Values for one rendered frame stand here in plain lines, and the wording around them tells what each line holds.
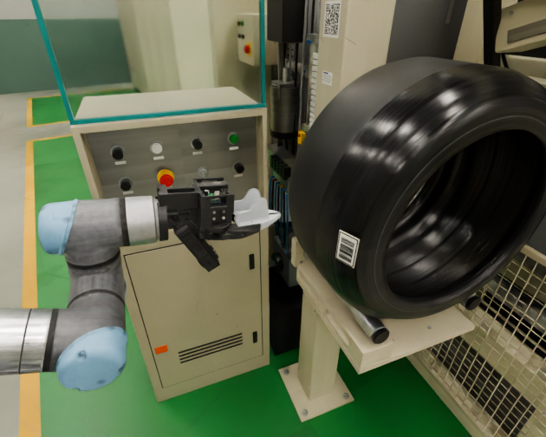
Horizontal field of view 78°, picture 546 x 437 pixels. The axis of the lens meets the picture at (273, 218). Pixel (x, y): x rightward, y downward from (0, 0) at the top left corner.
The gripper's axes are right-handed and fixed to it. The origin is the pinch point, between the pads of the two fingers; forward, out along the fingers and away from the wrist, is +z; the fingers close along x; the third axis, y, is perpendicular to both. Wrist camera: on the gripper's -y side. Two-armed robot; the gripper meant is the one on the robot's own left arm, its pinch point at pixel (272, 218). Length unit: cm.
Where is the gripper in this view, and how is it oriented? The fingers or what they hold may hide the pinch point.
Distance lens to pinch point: 61.4
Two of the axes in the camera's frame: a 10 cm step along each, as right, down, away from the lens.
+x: -3.6, -4.9, 7.9
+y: 1.0, -8.7, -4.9
